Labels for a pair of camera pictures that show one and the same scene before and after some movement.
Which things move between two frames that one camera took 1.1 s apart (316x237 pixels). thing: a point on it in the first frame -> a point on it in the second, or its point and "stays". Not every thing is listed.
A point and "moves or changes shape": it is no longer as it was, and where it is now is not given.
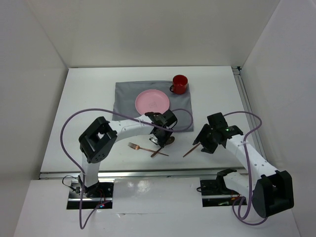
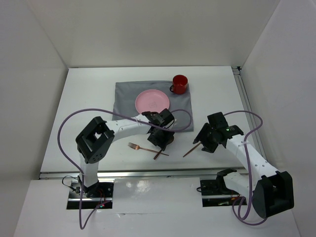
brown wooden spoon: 170,140 moves or changes shape
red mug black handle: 179,84 stays
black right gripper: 202,134 stays
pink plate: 151,100 stays
